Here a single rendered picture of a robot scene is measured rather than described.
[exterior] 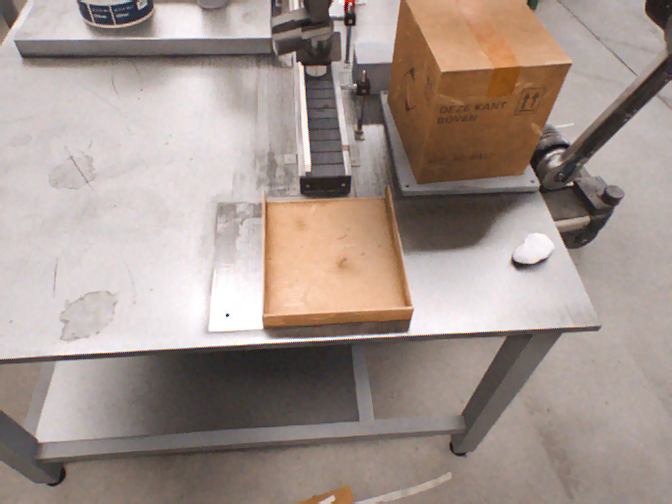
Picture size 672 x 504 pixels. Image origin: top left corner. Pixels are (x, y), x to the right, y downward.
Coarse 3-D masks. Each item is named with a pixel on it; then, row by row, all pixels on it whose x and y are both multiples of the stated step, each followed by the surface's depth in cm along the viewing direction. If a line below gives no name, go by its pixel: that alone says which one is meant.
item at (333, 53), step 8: (336, 32) 115; (336, 40) 115; (304, 48) 114; (312, 48) 109; (328, 48) 110; (336, 48) 115; (296, 56) 114; (304, 56) 114; (312, 56) 114; (320, 56) 113; (328, 56) 114; (336, 56) 115
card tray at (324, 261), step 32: (288, 224) 104; (320, 224) 104; (352, 224) 104; (384, 224) 104; (288, 256) 99; (320, 256) 99; (352, 256) 99; (384, 256) 99; (288, 288) 94; (320, 288) 94; (352, 288) 94; (384, 288) 94; (288, 320) 88; (320, 320) 89; (352, 320) 89; (384, 320) 90
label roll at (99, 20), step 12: (84, 0) 136; (96, 0) 135; (108, 0) 135; (120, 0) 136; (132, 0) 138; (144, 0) 141; (84, 12) 139; (96, 12) 137; (108, 12) 137; (120, 12) 138; (132, 12) 140; (144, 12) 143; (96, 24) 140; (108, 24) 140; (120, 24) 140; (132, 24) 142
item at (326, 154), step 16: (304, 80) 127; (320, 80) 128; (320, 96) 123; (320, 112) 120; (336, 112) 120; (320, 128) 116; (336, 128) 116; (320, 144) 112; (336, 144) 113; (320, 160) 109; (336, 160) 109; (320, 176) 106; (336, 176) 106
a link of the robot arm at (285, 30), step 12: (312, 0) 97; (324, 0) 98; (300, 12) 103; (312, 12) 99; (324, 12) 99; (276, 24) 102; (288, 24) 102; (276, 36) 103; (288, 36) 103; (300, 36) 104; (276, 48) 104; (288, 48) 105; (300, 48) 106
